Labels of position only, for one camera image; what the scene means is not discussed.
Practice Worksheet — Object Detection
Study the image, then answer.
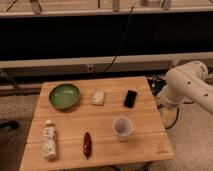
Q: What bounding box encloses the black eraser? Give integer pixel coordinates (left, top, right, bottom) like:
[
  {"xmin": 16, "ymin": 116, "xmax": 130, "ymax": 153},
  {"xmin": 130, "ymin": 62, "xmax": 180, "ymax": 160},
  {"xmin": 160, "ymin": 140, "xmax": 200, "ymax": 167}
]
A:
[{"xmin": 124, "ymin": 90, "xmax": 137, "ymax": 108}]

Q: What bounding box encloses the green bowl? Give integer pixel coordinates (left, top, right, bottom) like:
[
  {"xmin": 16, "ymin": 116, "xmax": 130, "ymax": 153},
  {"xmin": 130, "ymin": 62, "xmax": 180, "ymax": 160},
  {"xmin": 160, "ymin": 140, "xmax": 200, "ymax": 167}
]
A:
[{"xmin": 49, "ymin": 84, "xmax": 80, "ymax": 110}]

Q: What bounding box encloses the black hanging cable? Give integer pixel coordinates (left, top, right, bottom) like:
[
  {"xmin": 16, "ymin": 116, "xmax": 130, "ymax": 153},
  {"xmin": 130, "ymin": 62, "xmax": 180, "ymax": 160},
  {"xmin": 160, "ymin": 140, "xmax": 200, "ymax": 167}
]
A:
[{"xmin": 101, "ymin": 4, "xmax": 136, "ymax": 74}]

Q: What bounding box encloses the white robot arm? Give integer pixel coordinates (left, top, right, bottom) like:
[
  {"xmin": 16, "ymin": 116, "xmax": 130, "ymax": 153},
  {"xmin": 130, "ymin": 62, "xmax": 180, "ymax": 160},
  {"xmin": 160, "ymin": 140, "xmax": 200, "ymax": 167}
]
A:
[{"xmin": 158, "ymin": 61, "xmax": 213, "ymax": 129}]

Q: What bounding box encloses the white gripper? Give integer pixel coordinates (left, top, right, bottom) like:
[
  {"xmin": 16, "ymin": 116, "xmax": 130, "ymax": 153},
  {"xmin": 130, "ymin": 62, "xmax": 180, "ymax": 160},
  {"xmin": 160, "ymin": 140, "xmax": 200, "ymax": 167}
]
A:
[{"xmin": 157, "ymin": 86, "xmax": 180, "ymax": 129}]

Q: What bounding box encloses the black cable on floor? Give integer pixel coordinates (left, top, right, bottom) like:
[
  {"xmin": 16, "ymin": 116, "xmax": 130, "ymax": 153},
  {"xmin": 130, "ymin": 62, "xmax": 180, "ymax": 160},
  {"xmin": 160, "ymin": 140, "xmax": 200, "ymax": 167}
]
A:
[{"xmin": 151, "ymin": 75, "xmax": 198, "ymax": 131}]

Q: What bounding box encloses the red chili pepper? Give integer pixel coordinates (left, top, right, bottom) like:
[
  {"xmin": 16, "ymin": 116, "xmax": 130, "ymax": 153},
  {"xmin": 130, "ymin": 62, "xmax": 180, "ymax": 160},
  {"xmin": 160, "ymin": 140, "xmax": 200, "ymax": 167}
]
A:
[{"xmin": 83, "ymin": 132, "xmax": 92, "ymax": 158}]

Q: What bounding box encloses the wooden board table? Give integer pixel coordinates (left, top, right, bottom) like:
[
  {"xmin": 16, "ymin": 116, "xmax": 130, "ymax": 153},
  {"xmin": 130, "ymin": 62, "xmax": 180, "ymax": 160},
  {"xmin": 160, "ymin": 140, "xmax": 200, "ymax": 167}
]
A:
[{"xmin": 20, "ymin": 76, "xmax": 174, "ymax": 171}]

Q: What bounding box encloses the white tube bottle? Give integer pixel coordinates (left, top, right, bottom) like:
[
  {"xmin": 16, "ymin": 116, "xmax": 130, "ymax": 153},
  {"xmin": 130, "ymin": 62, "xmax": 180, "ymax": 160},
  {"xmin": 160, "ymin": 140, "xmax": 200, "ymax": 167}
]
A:
[{"xmin": 42, "ymin": 120, "xmax": 57, "ymax": 161}]

